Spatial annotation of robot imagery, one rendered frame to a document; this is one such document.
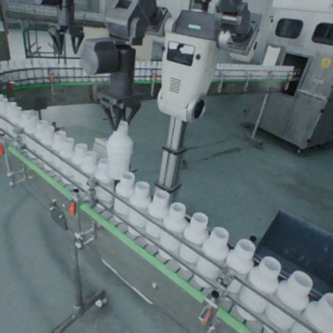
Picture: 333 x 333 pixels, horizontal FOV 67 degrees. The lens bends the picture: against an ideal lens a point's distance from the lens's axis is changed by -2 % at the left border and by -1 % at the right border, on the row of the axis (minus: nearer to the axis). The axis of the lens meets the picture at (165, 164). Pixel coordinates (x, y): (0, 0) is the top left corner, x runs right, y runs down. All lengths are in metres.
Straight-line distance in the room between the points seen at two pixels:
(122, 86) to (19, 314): 1.52
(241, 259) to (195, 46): 0.87
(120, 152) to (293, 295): 0.51
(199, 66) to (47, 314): 1.57
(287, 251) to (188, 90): 0.82
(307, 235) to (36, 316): 1.49
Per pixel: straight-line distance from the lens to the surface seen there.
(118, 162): 0.71
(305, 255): 1.24
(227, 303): 0.70
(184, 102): 1.23
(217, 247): 0.61
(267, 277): 0.59
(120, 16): 0.62
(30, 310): 1.86
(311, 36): 4.27
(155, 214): 0.67
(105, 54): 0.58
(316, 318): 0.62
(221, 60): 7.04
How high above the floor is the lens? 1.57
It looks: 31 degrees down
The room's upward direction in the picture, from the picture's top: 9 degrees clockwise
